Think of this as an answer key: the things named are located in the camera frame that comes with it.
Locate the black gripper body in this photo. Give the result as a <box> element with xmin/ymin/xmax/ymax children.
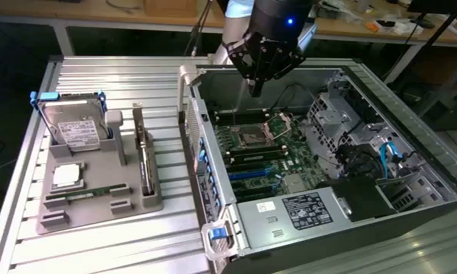
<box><xmin>247</xmin><ymin>0</ymin><xmax>314</xmax><ymax>48</ymax></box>

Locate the black graphics card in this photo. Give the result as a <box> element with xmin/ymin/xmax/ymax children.
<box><xmin>130</xmin><ymin>102</ymin><xmax>155</xmax><ymax>198</ymax></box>

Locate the metal socket cover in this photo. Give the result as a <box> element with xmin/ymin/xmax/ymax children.
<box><xmin>263</xmin><ymin>112</ymin><xmax>294</xmax><ymax>140</ymax></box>

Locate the grey metal disk bay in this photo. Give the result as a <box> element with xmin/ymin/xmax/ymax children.
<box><xmin>306</xmin><ymin>91</ymin><xmax>366</xmax><ymax>149</ymax></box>

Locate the CPU socket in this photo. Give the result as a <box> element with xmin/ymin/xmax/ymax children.
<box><xmin>237</xmin><ymin>124</ymin><xmax>269</xmax><ymax>149</ymax></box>

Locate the wooden desk with grey legs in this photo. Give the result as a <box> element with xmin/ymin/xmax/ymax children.
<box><xmin>311</xmin><ymin>0</ymin><xmax>457</xmax><ymax>83</ymax></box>
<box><xmin>0</xmin><ymin>0</ymin><xmax>229</xmax><ymax>57</ymax></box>

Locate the white and black device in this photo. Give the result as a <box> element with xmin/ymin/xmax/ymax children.
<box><xmin>375</xmin><ymin>18</ymin><xmax>409</xmax><ymax>35</ymax></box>

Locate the green motherboard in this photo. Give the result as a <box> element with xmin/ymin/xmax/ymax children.
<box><xmin>211</xmin><ymin>110</ymin><xmax>327</xmax><ymax>200</ymax></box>

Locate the blue expansion slot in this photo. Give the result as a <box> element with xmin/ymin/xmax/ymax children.
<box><xmin>227</xmin><ymin>168</ymin><xmax>271</xmax><ymax>180</ymax></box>

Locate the silver chipset heatsink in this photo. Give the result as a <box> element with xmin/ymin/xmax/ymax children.
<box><xmin>283</xmin><ymin>175</ymin><xmax>309</xmax><ymax>194</ymax></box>

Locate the black monitor with stand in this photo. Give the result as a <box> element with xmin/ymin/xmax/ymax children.
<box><xmin>406</xmin><ymin>0</ymin><xmax>457</xmax><ymax>28</ymax></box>

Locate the black slanted pole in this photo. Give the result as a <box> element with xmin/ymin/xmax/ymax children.
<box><xmin>422</xmin><ymin>0</ymin><xmax>457</xmax><ymax>48</ymax></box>

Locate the hard disk in blue carrier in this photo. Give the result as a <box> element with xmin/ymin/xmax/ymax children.
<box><xmin>27</xmin><ymin>90</ymin><xmax>110</xmax><ymax>152</ymax></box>

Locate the grey power supply unit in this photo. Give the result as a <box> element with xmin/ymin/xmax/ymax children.
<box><xmin>235</xmin><ymin>187</ymin><xmax>354</xmax><ymax>249</ymax></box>

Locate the silver CPU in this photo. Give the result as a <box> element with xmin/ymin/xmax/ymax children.
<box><xmin>51</xmin><ymin>164</ymin><xmax>83</xmax><ymax>189</ymax></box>

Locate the green RAM stick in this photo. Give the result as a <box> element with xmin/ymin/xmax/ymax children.
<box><xmin>45</xmin><ymin>184</ymin><xmax>126</xmax><ymax>200</ymax></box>

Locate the grey parts rack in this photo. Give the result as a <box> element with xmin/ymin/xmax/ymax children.
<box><xmin>35</xmin><ymin>110</ymin><xmax>163</xmax><ymax>236</ymax></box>

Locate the black open PC case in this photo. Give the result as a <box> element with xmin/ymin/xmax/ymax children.
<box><xmin>177</xmin><ymin>63</ymin><xmax>457</xmax><ymax>274</ymax></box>

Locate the black looped wire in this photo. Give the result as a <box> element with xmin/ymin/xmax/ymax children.
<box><xmin>277</xmin><ymin>82</ymin><xmax>317</xmax><ymax>115</ymax></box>

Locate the black cable with connector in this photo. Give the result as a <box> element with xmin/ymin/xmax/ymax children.
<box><xmin>183</xmin><ymin>0</ymin><xmax>214</xmax><ymax>57</ymax></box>

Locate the blue wire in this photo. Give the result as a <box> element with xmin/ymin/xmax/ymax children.
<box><xmin>378</xmin><ymin>142</ymin><xmax>399</xmax><ymax>180</ymax></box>

